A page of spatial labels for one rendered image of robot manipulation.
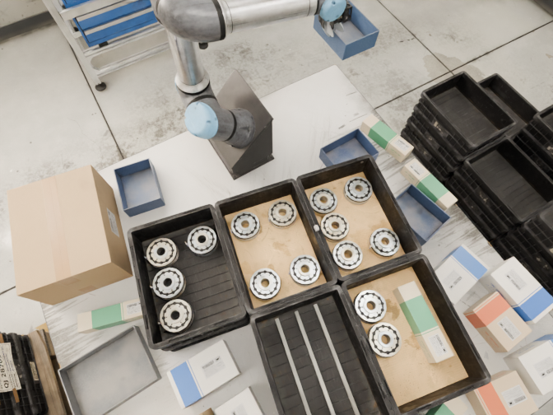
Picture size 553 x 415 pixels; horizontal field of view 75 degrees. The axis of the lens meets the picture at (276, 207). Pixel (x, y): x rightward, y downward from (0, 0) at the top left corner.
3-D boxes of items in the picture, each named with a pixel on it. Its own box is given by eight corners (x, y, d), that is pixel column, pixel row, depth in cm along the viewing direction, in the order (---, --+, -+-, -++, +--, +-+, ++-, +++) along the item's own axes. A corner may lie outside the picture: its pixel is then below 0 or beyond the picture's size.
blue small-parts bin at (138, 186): (119, 177, 154) (113, 169, 147) (154, 165, 156) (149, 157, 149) (129, 217, 146) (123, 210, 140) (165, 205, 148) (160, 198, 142)
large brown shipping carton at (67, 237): (133, 276, 136) (111, 262, 118) (52, 305, 132) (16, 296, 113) (113, 188, 151) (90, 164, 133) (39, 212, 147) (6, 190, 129)
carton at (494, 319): (518, 333, 128) (532, 331, 121) (494, 352, 125) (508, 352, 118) (485, 295, 133) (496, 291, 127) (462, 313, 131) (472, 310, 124)
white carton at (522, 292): (541, 307, 132) (558, 303, 123) (518, 326, 129) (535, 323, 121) (499, 263, 138) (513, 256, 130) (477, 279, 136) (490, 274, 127)
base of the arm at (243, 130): (221, 124, 146) (202, 120, 138) (245, 100, 138) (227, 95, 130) (234, 156, 142) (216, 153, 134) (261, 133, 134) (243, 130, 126)
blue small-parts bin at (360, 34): (313, 27, 139) (314, 11, 133) (344, 14, 143) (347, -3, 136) (341, 60, 132) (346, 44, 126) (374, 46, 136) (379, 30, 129)
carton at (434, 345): (392, 291, 121) (397, 286, 116) (407, 284, 122) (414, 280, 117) (428, 363, 112) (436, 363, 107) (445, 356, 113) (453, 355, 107)
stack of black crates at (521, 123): (443, 115, 236) (459, 90, 215) (477, 97, 242) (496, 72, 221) (486, 160, 222) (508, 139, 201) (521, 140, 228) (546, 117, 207)
